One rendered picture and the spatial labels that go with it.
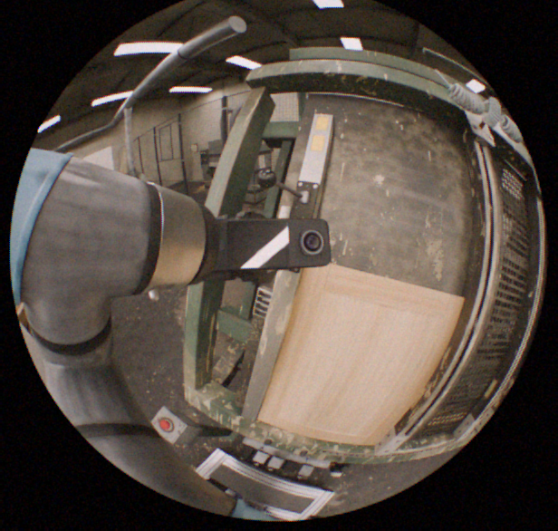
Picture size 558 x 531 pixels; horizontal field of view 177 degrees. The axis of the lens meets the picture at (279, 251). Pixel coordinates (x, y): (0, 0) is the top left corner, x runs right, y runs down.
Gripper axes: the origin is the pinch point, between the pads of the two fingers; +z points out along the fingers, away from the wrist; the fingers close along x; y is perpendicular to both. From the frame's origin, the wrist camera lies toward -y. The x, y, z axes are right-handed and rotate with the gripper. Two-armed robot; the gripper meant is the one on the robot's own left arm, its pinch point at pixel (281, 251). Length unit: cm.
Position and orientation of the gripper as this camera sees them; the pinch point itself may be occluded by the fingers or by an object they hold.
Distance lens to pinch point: 31.9
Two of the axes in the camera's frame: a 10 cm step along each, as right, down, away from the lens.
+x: 0.9, 9.9, -0.8
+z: 3.3, 0.5, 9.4
